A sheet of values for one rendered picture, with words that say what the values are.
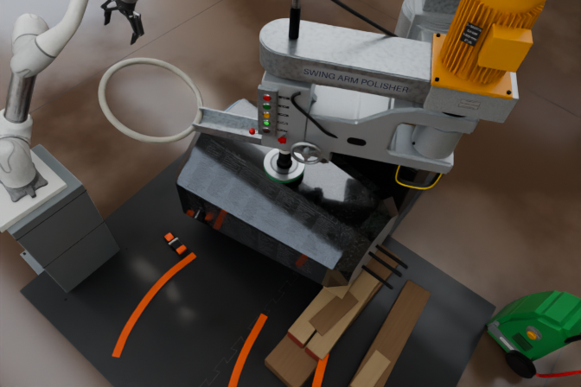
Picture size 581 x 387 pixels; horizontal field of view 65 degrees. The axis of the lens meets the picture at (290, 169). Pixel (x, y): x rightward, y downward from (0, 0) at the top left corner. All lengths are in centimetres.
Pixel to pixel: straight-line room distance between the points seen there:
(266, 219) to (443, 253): 141
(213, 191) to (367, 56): 124
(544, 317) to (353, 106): 155
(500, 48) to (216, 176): 160
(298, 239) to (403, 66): 108
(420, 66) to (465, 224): 196
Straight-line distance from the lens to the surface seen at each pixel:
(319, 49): 176
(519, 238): 366
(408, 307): 301
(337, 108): 197
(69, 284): 319
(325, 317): 274
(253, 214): 248
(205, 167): 261
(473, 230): 355
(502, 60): 161
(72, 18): 205
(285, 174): 236
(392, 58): 178
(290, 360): 278
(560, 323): 280
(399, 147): 209
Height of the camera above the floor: 284
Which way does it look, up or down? 55 degrees down
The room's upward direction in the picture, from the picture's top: 5 degrees clockwise
